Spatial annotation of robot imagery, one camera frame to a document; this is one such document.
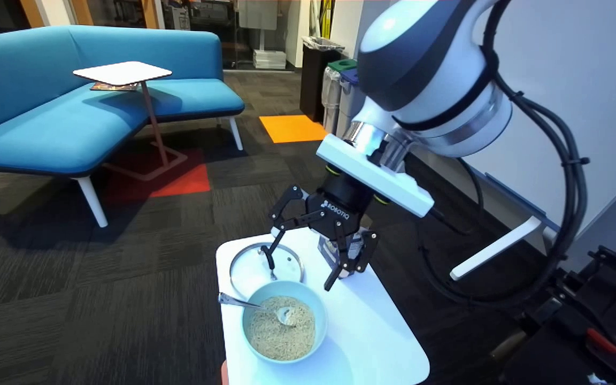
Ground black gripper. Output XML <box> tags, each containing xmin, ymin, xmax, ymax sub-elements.
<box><xmin>262</xmin><ymin>173</ymin><xmax>380</xmax><ymax>293</ymax></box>

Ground white spoon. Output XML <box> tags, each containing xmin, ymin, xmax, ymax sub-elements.
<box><xmin>216</xmin><ymin>290</ymin><xmax>301</xmax><ymax>329</ymax></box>

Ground beige grain contents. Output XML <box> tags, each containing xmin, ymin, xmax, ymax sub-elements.
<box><xmin>242</xmin><ymin>296</ymin><xmax>319</xmax><ymax>360</ymax></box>

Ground light blue bowl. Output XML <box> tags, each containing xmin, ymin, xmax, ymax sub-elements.
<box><xmin>240</xmin><ymin>279</ymin><xmax>329</xmax><ymax>368</ymax></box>

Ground round glass lid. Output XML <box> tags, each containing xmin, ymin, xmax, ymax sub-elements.
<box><xmin>226</xmin><ymin>239</ymin><xmax>305</xmax><ymax>296</ymax></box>

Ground white side table orange base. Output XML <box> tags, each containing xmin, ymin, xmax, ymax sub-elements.
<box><xmin>211</xmin><ymin>227</ymin><xmax>432</xmax><ymax>385</ymax></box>

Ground green lid trash bin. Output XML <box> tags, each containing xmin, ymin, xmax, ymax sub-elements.
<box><xmin>320</xmin><ymin>58</ymin><xmax>359</xmax><ymax>136</ymax></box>

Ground white support bar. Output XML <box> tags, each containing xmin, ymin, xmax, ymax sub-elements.
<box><xmin>446</xmin><ymin>214</ymin><xmax>544</xmax><ymax>282</ymax></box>

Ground white storage box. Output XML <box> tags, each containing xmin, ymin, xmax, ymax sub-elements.
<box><xmin>253</xmin><ymin>48</ymin><xmax>291</xmax><ymax>74</ymax></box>

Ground white laptop table orange legs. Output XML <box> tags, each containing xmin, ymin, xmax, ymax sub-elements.
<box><xmin>70</xmin><ymin>58</ymin><xmax>191</xmax><ymax>185</ymax></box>

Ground long blue sofa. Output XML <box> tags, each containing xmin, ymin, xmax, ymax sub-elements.
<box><xmin>0</xmin><ymin>23</ymin><xmax>249</xmax><ymax>232</ymax></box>

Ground red black bar clamp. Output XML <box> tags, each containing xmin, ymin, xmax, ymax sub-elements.
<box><xmin>581</xmin><ymin>323</ymin><xmax>616</xmax><ymax>357</ymax></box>

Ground large white board panel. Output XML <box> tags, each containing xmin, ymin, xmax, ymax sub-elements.
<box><xmin>465</xmin><ymin>0</ymin><xmax>616</xmax><ymax>239</ymax></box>

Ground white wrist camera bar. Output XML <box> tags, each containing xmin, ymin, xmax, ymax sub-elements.
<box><xmin>315</xmin><ymin>133</ymin><xmax>439</xmax><ymax>220</ymax></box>

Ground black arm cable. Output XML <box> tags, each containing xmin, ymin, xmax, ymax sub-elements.
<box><xmin>422</xmin><ymin>0</ymin><xmax>592</xmax><ymax>313</ymax></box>

